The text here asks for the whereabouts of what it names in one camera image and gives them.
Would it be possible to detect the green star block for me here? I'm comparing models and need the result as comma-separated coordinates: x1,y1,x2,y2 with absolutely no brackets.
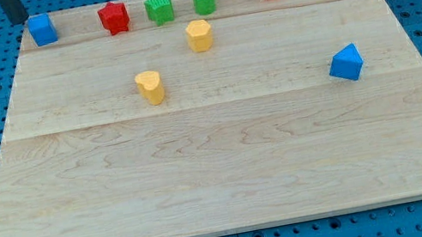
144,0,175,26

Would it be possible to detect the red star block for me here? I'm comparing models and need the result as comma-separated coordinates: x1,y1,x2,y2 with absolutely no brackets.
97,1,130,35

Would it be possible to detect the blue cube block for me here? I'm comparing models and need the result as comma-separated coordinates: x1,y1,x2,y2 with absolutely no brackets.
27,14,58,46

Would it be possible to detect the yellow heart block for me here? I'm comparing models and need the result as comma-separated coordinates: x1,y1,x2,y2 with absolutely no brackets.
135,70,165,106

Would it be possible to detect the yellow hexagon block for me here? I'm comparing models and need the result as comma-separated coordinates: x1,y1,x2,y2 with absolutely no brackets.
185,19,214,52

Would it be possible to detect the light wooden board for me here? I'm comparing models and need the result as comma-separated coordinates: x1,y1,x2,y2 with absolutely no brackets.
0,0,422,237

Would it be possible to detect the blue triangular prism block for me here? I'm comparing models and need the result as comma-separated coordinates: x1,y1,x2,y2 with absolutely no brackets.
329,43,364,81

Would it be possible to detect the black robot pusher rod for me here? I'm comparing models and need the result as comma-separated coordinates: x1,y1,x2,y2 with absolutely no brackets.
0,0,29,25

